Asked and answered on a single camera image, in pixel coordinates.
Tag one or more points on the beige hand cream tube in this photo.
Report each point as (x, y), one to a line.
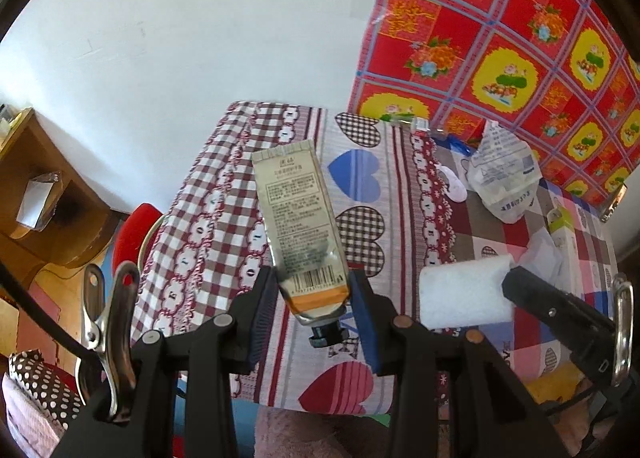
(300, 218)

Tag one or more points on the clear small bottle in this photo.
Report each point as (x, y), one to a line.
(417, 124)

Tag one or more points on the white green carton box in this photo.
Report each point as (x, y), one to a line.
(561, 220)

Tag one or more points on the red floral printed cloth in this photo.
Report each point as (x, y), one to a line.
(500, 13)

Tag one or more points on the pink checked cloth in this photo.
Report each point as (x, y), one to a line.
(25, 425)

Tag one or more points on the white printed plastic bag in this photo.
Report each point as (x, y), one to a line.
(505, 173)

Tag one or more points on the white foam roll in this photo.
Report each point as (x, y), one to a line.
(465, 293)

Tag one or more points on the yellow cloth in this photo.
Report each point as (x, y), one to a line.
(555, 383)

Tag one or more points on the blue plastic scrap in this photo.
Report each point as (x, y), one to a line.
(456, 143)

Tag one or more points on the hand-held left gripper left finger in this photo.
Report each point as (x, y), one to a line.
(260, 323)

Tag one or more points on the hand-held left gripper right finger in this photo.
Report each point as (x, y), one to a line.
(365, 330)

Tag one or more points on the metal spring clip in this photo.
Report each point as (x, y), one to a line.
(621, 338)
(107, 338)

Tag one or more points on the wooden corner shelf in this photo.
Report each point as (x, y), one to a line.
(20, 163)

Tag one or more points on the brown polka dot cloth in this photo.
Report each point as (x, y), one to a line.
(40, 383)

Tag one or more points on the crumpled white paper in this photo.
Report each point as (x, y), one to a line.
(542, 253)

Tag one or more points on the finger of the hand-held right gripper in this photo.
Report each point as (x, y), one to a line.
(550, 300)

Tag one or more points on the red plastic stool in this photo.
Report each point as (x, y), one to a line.
(132, 238)

